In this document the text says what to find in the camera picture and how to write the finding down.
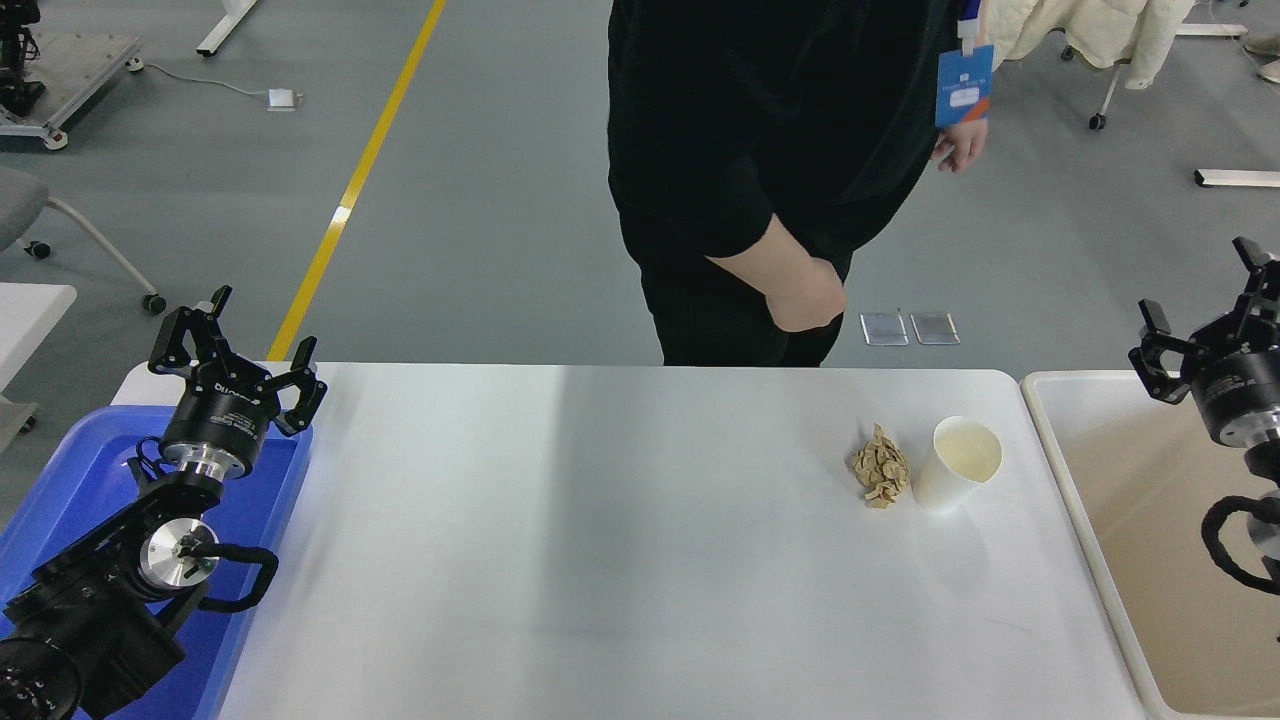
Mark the blue ID badge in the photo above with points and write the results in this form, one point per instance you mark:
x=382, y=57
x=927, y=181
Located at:
x=965, y=85

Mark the person's left hand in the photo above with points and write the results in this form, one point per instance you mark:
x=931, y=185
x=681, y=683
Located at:
x=962, y=145

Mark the white table leg foot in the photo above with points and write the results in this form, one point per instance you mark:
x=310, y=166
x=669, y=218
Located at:
x=225, y=28

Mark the tan paper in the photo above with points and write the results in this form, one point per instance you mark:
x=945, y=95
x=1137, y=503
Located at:
x=880, y=468

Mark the grey wheeled platform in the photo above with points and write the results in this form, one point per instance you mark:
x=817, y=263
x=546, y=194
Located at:
x=80, y=60

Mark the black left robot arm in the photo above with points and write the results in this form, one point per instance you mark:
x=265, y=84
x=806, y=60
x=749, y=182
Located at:
x=90, y=620

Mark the grey office chair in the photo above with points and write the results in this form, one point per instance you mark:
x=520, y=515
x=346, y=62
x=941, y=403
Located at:
x=18, y=205

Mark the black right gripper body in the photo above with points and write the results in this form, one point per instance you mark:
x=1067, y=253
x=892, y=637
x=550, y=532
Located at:
x=1240, y=385

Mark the silver floor plate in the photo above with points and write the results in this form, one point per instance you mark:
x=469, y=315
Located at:
x=935, y=328
x=884, y=328

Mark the black machine base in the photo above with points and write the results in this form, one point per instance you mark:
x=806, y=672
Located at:
x=15, y=60

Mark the person's right forearm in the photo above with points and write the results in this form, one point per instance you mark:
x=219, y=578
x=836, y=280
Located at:
x=785, y=280

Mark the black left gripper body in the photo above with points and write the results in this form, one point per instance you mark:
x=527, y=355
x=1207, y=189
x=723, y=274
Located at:
x=220, y=415

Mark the white wheeled chair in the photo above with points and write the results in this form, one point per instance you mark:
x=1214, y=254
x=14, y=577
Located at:
x=1109, y=95

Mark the white paper cup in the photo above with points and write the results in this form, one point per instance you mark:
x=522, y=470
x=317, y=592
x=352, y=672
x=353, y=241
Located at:
x=950, y=475

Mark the white floor bar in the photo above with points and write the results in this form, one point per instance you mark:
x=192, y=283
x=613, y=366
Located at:
x=1235, y=178
x=1210, y=30

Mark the person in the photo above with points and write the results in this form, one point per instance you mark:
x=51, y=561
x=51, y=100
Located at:
x=700, y=100

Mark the large pale bin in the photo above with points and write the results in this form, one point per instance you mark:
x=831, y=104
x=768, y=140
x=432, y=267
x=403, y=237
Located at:
x=1130, y=500

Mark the blue plastic tray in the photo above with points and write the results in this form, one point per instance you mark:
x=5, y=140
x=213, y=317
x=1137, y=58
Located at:
x=85, y=470

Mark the pale shoe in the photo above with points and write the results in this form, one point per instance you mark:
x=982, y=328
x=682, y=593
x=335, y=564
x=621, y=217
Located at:
x=1265, y=45
x=1272, y=70

